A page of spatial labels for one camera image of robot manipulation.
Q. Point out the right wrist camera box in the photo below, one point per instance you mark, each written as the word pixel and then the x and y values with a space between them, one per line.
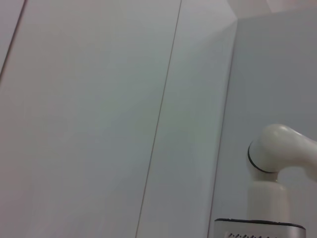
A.
pixel 247 229

